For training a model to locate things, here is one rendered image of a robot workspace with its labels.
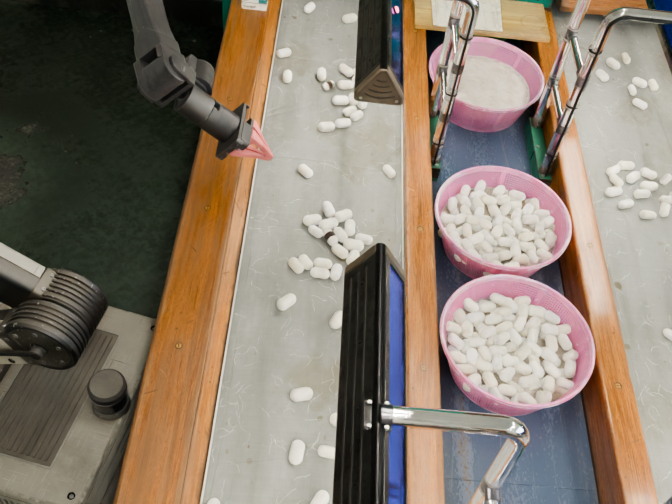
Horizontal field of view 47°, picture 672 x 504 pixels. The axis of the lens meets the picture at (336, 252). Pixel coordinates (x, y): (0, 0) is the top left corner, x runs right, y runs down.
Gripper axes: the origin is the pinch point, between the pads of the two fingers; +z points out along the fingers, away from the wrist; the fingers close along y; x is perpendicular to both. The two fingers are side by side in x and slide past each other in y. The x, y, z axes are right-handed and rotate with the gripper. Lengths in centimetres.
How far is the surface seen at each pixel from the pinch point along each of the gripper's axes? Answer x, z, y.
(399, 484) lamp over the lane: -32, 0, -72
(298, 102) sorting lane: 4.6, 9.1, 26.7
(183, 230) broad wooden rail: 13.6, -6.5, -14.6
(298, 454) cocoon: -2, 12, -56
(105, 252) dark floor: 96, 14, 37
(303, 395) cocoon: -1.4, 12.3, -45.6
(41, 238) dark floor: 109, -1, 40
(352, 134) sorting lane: -3.2, 18.4, 18.2
